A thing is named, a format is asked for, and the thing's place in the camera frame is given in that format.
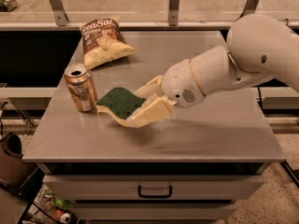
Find grey lower drawer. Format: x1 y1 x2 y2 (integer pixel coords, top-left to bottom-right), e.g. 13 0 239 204
72 203 235 221

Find green and yellow sponge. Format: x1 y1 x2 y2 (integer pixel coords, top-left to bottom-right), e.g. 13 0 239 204
96 87 146 127

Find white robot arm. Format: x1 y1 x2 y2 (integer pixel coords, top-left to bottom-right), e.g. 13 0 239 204
127 14 299 127

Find right metal window bracket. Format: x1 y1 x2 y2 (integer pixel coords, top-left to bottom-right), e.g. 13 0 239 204
240 0 260 17

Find orange soda can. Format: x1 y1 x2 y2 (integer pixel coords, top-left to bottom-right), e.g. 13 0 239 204
64 63 97 112

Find brown bin at left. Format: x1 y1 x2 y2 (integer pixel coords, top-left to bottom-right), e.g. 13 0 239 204
0 132 38 189

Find middle metal window bracket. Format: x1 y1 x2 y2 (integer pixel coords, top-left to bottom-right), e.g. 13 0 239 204
168 0 180 26

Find metal window bracket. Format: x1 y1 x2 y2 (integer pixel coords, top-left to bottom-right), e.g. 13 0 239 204
49 0 68 26
240 0 260 17
168 0 180 26

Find grey drawer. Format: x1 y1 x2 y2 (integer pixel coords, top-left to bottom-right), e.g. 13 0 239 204
72 203 235 221
44 175 263 201

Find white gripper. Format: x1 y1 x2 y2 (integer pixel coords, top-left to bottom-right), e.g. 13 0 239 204
126 59 206 128

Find clutter basket on floor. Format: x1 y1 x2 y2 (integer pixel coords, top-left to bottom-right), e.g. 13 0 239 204
33 185 71 224

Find grey top drawer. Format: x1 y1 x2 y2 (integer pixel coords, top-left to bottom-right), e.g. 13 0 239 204
44 175 263 201

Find left metal window bracket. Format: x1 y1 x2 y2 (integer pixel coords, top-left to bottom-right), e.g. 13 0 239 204
49 0 68 26

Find black drawer handle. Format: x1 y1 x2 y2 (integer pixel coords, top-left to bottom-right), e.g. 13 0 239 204
137 186 173 199

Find sea salt chips bag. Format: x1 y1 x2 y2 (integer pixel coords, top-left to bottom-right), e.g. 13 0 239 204
80 17 135 69

